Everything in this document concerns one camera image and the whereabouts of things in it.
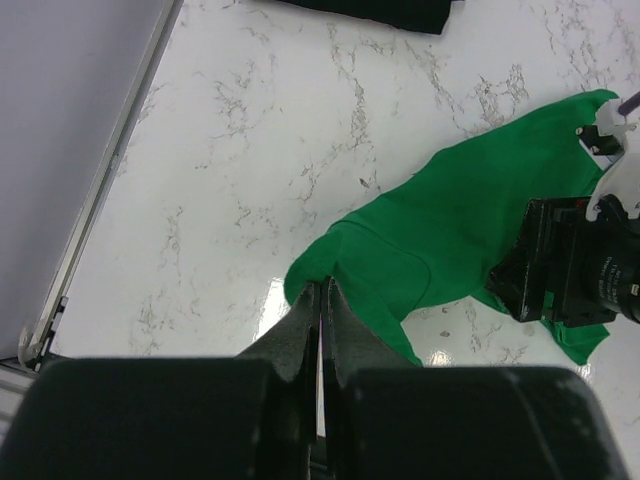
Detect green t shirt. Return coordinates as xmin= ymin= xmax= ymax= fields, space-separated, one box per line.
xmin=284 ymin=89 xmax=614 ymax=361

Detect left aluminium frame post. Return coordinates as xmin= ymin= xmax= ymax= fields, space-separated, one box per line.
xmin=1 ymin=1 xmax=181 ymax=370

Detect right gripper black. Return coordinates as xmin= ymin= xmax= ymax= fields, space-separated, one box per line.
xmin=487 ymin=194 xmax=639 ymax=325

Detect folded black t shirt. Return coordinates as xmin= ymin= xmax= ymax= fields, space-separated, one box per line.
xmin=272 ymin=0 xmax=465 ymax=35

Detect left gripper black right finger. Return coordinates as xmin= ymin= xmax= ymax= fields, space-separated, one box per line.
xmin=321 ymin=279 xmax=628 ymax=479

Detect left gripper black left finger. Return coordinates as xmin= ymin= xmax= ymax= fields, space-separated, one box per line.
xmin=1 ymin=284 xmax=320 ymax=479

